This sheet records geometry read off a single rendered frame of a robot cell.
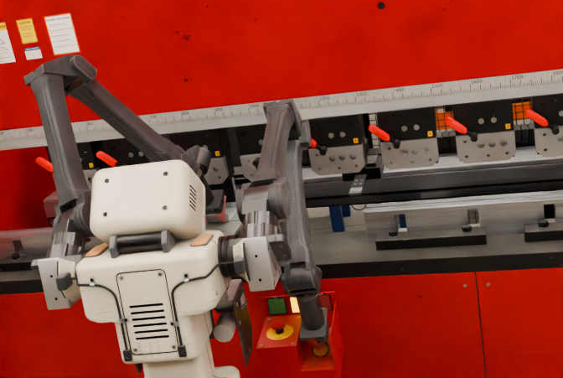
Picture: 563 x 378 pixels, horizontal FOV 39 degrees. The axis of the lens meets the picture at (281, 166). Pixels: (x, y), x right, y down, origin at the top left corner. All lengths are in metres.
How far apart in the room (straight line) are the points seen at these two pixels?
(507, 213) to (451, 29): 0.53
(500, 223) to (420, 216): 0.21
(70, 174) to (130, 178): 0.25
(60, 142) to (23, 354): 1.06
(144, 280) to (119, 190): 0.19
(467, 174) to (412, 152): 0.35
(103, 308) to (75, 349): 1.01
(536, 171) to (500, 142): 0.34
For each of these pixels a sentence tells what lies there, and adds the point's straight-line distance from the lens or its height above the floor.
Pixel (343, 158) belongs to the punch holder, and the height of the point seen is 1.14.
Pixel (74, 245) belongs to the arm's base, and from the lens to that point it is 1.77.
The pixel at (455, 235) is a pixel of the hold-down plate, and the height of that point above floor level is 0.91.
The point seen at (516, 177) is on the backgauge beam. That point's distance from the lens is 2.50.
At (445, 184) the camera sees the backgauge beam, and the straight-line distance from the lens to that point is 2.51.
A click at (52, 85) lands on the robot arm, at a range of 1.92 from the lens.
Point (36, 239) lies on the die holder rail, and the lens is 2.66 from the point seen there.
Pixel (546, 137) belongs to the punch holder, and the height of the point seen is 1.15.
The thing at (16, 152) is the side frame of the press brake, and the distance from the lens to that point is 3.01.
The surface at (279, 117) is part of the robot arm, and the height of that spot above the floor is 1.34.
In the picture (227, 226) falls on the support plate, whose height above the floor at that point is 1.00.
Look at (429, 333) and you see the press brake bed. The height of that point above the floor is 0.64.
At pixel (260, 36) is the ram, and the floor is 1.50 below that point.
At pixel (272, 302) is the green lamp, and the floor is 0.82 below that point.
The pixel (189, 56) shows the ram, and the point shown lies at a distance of 2.23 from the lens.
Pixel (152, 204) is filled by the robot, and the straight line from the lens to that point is 1.59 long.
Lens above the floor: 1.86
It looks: 19 degrees down
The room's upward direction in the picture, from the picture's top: 10 degrees counter-clockwise
